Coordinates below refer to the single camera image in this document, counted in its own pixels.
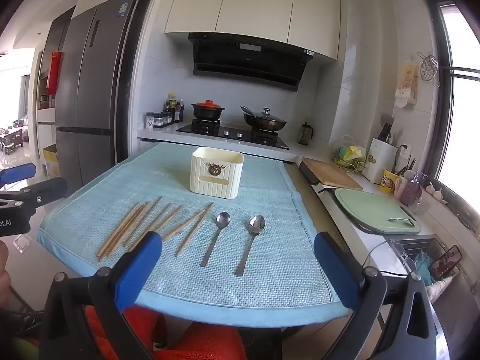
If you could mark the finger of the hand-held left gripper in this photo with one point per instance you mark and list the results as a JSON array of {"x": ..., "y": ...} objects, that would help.
[
  {"x": 45, "y": 191},
  {"x": 18, "y": 174}
]

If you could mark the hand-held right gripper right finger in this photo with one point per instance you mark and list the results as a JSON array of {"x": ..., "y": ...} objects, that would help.
[{"x": 337, "y": 273}]

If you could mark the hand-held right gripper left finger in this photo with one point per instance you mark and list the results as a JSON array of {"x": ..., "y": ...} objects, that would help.
[{"x": 138, "y": 270}]

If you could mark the bunch of wooden chopsticks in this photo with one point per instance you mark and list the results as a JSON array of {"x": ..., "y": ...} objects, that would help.
[{"x": 122, "y": 230}]

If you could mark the metal spoon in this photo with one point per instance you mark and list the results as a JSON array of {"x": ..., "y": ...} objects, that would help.
[
  {"x": 257, "y": 223},
  {"x": 223, "y": 219}
]

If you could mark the cream ribbed utensil holder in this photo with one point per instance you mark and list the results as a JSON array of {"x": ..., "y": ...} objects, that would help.
[{"x": 225, "y": 183}]

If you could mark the yellow cardboard box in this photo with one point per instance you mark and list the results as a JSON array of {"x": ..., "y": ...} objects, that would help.
[{"x": 50, "y": 161}]

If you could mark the wooden dining table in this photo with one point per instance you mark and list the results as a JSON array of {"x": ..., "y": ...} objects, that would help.
[{"x": 11, "y": 137}]

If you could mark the green cutting board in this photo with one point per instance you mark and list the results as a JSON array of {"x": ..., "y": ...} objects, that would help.
[{"x": 371, "y": 210}]

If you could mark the light blue woven mat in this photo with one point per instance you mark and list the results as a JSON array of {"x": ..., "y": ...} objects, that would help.
[{"x": 262, "y": 262}]

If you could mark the dish drainer rack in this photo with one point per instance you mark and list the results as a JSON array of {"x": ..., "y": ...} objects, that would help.
[{"x": 416, "y": 247}]

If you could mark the red cloth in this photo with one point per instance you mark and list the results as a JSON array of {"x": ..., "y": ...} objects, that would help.
[{"x": 195, "y": 341}]

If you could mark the wooden cutting board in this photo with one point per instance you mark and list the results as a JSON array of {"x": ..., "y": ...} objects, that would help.
[{"x": 332, "y": 174}]

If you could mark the yellow cup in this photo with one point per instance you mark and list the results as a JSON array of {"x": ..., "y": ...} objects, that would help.
[{"x": 388, "y": 183}]

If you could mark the grey refrigerator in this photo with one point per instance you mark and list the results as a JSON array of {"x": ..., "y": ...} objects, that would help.
[{"x": 93, "y": 93}]

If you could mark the smartphone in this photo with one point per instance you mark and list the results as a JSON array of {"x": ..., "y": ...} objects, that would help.
[{"x": 446, "y": 260}]

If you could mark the pink bottle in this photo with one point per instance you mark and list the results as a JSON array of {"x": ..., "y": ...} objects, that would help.
[{"x": 410, "y": 191}]

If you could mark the white knife holder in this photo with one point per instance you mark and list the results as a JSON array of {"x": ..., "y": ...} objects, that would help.
[{"x": 378, "y": 161}]

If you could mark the yellow green plastic bags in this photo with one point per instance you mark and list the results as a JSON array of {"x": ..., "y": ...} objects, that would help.
[{"x": 348, "y": 153}]

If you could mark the white lidded spice jar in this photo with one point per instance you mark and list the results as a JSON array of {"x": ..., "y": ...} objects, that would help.
[{"x": 150, "y": 120}]

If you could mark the garlic bulbs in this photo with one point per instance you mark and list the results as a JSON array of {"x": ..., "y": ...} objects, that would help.
[{"x": 437, "y": 191}]

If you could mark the rack of spice jars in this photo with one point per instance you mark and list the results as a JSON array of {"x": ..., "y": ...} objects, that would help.
[{"x": 163, "y": 119}]

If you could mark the dark glass kettle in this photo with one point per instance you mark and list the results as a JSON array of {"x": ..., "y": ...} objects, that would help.
[{"x": 305, "y": 134}]

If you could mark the dark tall cabinet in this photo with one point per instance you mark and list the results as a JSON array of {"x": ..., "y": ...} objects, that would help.
[{"x": 60, "y": 33}]

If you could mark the kitchen knives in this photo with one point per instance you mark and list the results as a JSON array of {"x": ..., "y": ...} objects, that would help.
[{"x": 385, "y": 129}]

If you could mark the black gas cooktop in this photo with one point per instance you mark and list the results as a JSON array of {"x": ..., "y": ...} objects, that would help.
[{"x": 232, "y": 132}]

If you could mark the dark wok with glass lid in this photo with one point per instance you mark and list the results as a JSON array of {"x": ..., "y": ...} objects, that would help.
[{"x": 266, "y": 122}]

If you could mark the dark framed window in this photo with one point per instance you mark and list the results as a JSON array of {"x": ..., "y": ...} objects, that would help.
[{"x": 440, "y": 138}]

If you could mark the black pot with red lid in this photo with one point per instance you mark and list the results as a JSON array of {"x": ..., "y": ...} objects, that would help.
[{"x": 208, "y": 111}]

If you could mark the black range hood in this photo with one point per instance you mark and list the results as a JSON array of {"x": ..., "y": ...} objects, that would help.
[{"x": 243, "y": 63}]

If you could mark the white upper cabinets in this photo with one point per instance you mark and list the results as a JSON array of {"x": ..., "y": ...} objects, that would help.
[{"x": 255, "y": 3}]

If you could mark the red wall box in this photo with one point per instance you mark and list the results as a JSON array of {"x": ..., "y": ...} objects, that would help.
[{"x": 54, "y": 71}]

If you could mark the wall outlet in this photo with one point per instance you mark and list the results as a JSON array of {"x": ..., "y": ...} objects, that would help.
[{"x": 405, "y": 153}]

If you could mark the printed wall bag holder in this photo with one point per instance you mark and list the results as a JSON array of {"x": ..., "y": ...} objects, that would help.
[{"x": 407, "y": 82}]

